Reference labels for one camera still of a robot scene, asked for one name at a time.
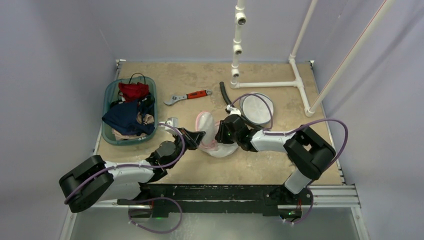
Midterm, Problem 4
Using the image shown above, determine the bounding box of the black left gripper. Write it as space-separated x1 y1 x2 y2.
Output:
167 127 205 169

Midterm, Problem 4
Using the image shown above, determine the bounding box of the pink trimmed mesh laundry bag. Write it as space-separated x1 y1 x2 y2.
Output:
195 111 239 158

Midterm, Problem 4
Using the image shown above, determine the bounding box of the white mesh laundry bag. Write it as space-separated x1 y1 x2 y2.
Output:
238 92 274 126

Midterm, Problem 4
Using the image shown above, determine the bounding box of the pink lace bra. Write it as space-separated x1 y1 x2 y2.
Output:
111 113 154 141

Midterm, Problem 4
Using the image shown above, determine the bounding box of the navy blue bra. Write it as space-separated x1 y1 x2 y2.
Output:
101 97 156 136

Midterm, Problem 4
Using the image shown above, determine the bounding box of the red lace bra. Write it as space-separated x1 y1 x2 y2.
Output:
118 82 150 102

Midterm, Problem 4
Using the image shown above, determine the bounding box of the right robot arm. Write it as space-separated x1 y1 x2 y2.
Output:
215 114 336 204

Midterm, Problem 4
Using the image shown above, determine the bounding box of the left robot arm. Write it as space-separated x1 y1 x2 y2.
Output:
59 127 206 213

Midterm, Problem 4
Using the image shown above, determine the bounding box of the teal plastic bin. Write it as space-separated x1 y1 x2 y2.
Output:
102 74 158 146

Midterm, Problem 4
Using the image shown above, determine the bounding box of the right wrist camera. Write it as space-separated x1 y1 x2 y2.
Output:
225 104 242 116

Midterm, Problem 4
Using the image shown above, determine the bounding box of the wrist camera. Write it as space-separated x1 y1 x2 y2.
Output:
164 117 178 135
225 104 242 116

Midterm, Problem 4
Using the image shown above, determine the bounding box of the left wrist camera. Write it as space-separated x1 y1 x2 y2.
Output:
164 117 178 135

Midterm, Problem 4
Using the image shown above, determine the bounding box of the black corrugated hose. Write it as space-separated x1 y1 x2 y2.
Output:
219 82 264 132

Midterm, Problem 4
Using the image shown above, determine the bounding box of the red handled adjustable wrench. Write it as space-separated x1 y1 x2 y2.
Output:
163 89 212 106

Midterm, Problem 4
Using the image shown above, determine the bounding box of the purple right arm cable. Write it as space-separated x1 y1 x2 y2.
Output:
230 93 349 226

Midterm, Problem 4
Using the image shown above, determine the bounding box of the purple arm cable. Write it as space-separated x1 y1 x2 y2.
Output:
63 122 186 205
230 93 349 226

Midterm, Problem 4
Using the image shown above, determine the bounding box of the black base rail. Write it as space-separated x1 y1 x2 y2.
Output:
117 183 313 219

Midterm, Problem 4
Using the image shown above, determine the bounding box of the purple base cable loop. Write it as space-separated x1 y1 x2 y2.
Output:
128 197 184 235

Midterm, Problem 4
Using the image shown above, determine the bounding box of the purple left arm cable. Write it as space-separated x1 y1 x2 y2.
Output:
63 122 186 205

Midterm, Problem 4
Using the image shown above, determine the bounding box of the white PVC pipe frame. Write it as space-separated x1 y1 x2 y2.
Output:
229 0 394 117

